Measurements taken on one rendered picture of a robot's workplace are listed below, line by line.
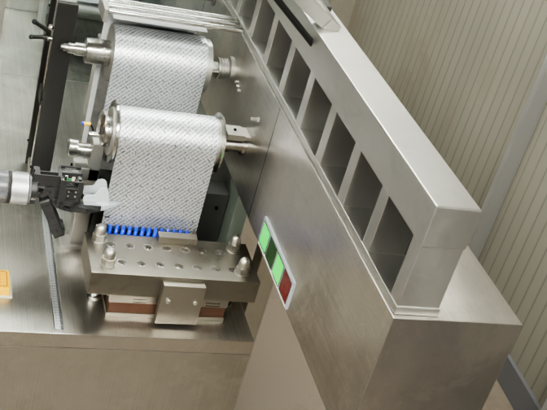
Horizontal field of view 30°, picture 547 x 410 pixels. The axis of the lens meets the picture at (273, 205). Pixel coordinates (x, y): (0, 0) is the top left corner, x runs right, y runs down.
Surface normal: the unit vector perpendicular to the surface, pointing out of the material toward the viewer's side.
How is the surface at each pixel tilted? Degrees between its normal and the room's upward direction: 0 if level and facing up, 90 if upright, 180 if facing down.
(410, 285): 90
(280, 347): 0
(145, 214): 90
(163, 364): 90
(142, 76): 92
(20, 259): 0
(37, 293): 0
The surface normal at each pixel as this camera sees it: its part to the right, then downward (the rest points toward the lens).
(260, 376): 0.25, -0.83
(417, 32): -0.94, -0.11
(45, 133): 0.25, 0.54
